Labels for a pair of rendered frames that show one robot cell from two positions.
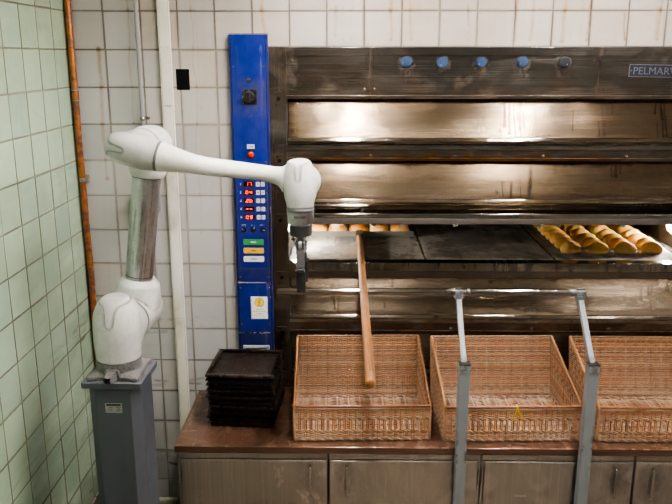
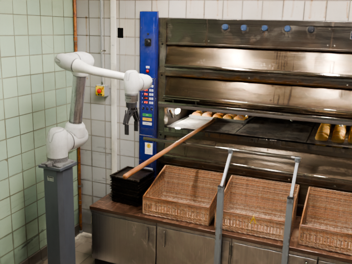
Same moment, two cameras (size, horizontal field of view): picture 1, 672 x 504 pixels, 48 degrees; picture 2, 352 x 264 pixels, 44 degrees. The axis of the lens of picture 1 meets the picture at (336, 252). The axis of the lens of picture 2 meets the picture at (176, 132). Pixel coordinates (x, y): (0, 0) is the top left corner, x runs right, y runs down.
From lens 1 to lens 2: 1.23 m
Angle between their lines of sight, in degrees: 20
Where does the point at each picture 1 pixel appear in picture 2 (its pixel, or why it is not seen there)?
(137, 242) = (73, 105)
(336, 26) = (190, 8)
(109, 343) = (50, 148)
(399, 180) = (219, 89)
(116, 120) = (91, 51)
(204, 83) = (129, 35)
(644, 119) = not seen: outside the picture
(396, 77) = (220, 35)
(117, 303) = (55, 131)
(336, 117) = (189, 54)
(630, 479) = not seen: outside the picture
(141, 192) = (75, 82)
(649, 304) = not seen: outside the picture
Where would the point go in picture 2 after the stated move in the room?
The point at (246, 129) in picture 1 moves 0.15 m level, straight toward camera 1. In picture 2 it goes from (146, 58) to (140, 59)
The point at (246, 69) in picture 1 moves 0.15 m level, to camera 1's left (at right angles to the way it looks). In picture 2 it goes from (147, 28) to (131, 28)
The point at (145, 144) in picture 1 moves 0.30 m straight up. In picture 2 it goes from (68, 59) to (67, 15)
